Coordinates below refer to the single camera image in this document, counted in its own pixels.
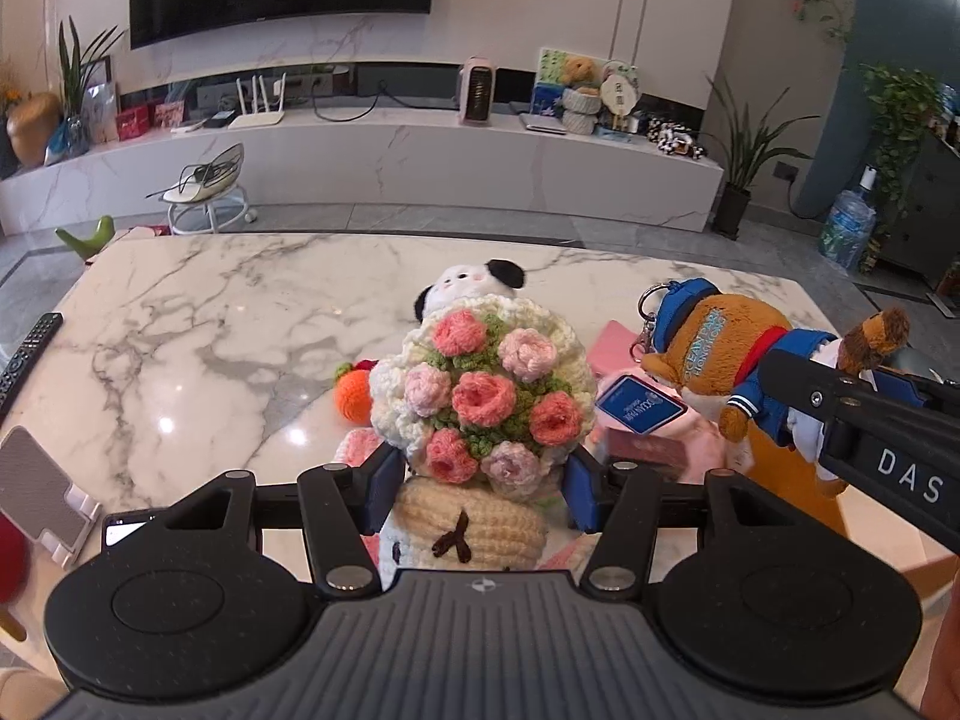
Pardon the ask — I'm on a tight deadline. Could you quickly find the red patterned small box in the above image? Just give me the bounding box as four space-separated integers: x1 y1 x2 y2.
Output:
596 429 690 481

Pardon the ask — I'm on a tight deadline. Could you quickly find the pink snap wallet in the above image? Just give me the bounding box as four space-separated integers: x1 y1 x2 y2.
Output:
586 320 656 395

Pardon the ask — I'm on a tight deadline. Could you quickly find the crochet flower bouquet doll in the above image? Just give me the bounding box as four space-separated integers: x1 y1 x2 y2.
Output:
335 294 596 582

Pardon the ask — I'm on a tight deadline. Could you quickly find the brown bear plush blue outfit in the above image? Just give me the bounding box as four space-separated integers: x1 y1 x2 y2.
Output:
638 278 910 465

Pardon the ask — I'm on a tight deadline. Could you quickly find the orange crochet carrot toy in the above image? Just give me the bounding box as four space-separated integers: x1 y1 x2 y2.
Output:
332 362 373 427

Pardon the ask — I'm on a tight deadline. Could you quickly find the orange cardboard box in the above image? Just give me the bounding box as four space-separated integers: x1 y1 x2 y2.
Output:
748 427 958 616

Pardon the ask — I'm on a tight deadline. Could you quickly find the blue water bottle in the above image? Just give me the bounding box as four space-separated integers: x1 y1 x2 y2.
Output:
818 166 877 270

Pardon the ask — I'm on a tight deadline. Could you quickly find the white panda plush toy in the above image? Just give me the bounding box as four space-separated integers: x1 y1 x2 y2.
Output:
413 259 526 323

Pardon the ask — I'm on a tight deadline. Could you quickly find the white marble tv cabinet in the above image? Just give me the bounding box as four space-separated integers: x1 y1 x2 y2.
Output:
2 107 724 232

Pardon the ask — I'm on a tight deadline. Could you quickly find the potted plant black pot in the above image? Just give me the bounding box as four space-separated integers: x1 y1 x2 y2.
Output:
709 75 818 241

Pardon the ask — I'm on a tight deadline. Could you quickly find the baby bouncer seat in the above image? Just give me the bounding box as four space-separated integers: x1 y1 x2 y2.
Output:
148 143 257 236

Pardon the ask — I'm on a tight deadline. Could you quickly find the hanging ivy plant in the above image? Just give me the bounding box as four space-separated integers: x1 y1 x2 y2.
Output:
862 64 940 206

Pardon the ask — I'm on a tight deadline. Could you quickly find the silver phone stand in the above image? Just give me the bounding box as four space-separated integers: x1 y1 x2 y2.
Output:
0 426 101 571

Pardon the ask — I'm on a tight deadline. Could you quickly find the black white cow toy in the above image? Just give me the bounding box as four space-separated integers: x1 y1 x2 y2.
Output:
647 117 706 161

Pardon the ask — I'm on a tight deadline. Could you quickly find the silver laptop on shelf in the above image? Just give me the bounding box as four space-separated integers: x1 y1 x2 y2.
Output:
519 112 568 137

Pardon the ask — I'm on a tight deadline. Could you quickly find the green bird ornament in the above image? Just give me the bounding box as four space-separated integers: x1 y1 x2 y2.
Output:
53 213 118 262

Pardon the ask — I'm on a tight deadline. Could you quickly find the black remote control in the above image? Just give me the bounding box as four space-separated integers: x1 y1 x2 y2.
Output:
0 312 64 422

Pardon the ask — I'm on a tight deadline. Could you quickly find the teddy bear in knitted basket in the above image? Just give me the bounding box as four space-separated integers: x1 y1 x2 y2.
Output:
560 55 602 135

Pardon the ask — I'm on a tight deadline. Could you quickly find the white wifi router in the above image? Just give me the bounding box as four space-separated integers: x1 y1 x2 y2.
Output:
228 73 286 130

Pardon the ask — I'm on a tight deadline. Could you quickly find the white round fan sign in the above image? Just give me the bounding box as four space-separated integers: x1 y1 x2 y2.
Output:
601 73 640 132

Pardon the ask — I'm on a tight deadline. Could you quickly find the pink small heater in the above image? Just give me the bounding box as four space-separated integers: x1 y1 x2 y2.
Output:
459 57 496 125

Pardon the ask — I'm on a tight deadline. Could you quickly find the red gift box on shelf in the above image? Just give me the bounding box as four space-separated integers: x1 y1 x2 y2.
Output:
116 104 155 142

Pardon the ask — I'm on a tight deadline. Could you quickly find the plant in glass vase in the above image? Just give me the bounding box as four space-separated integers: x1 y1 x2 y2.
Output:
44 16 124 166

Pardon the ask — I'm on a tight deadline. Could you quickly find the brown round vase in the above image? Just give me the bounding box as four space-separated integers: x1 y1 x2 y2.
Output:
7 91 62 169

